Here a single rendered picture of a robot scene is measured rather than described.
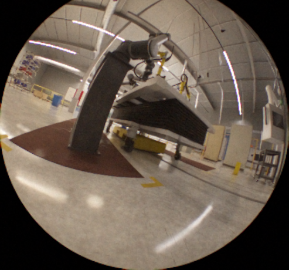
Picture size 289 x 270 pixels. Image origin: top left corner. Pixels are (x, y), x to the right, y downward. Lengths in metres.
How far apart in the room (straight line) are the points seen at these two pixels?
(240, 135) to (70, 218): 5.53
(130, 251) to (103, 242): 0.08
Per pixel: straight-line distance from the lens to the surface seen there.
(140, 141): 1.73
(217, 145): 5.55
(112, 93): 0.90
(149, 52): 1.01
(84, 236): 0.35
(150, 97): 1.33
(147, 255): 0.36
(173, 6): 10.30
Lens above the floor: 0.32
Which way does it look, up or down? 5 degrees up
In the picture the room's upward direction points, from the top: 19 degrees clockwise
